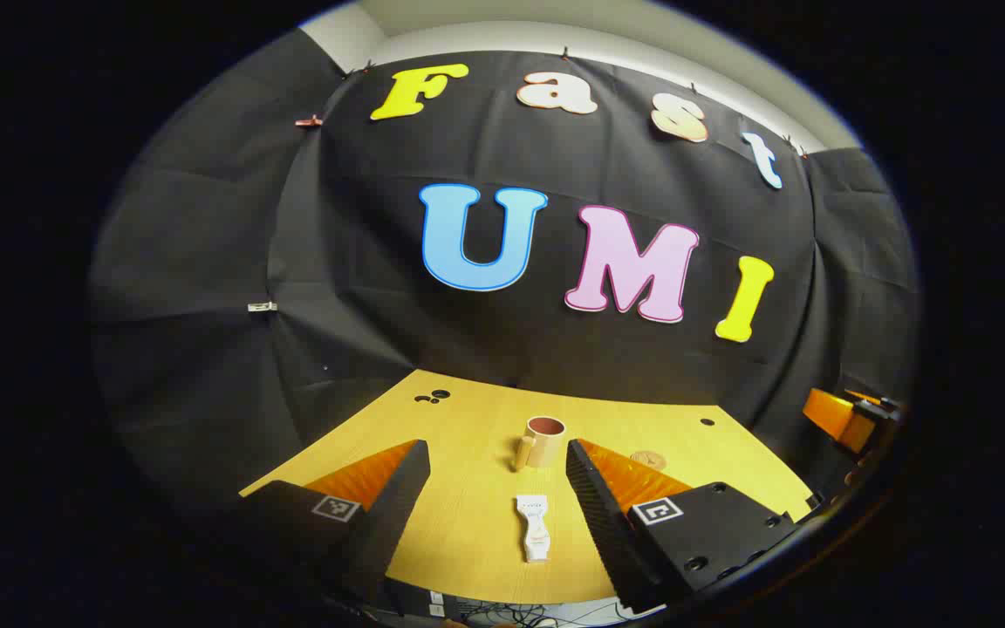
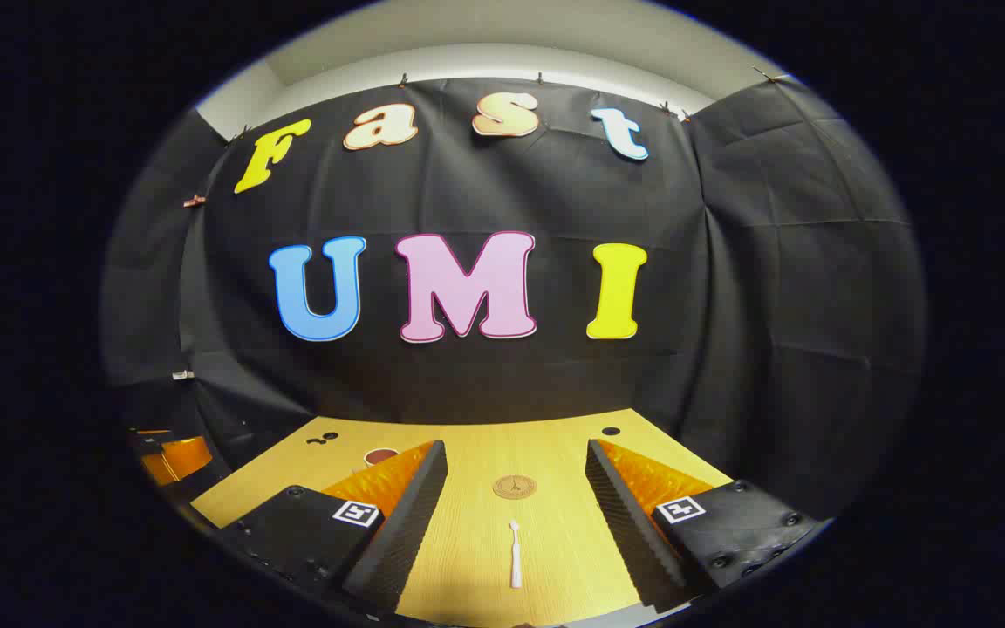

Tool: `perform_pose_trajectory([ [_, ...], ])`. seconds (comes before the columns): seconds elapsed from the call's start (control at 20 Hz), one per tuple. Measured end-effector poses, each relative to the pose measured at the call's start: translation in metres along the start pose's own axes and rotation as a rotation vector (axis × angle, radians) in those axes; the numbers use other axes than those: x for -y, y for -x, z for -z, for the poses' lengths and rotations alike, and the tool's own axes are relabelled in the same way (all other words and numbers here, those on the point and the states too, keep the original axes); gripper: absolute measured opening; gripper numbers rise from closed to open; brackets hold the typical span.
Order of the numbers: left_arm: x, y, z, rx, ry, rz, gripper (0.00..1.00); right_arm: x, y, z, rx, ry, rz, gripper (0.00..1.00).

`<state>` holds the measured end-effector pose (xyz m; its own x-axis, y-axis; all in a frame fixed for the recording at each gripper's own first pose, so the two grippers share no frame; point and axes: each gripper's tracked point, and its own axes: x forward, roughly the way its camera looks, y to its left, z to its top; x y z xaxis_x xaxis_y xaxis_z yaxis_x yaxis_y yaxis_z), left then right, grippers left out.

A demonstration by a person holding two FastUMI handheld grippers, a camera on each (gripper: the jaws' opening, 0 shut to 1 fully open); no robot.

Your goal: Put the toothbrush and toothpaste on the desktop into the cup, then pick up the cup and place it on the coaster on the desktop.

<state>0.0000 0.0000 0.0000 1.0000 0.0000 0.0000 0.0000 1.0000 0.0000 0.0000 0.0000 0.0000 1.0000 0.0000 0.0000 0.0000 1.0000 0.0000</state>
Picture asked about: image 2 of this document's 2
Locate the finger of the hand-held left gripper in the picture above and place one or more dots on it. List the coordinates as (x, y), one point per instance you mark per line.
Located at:
(181, 458)

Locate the round wooden coaster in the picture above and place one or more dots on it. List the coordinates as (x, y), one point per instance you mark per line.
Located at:
(515, 487)

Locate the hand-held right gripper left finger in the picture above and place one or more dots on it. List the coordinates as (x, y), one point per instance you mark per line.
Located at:
(411, 523)

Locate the pale pink toothbrush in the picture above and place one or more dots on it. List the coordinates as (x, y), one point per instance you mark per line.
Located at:
(516, 554)

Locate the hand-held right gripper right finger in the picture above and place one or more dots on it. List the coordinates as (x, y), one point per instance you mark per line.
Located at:
(629, 523)

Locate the black backdrop cloth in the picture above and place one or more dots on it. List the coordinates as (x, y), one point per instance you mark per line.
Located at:
(485, 201)

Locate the wooden desktop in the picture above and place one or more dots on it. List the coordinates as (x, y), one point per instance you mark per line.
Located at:
(511, 445)

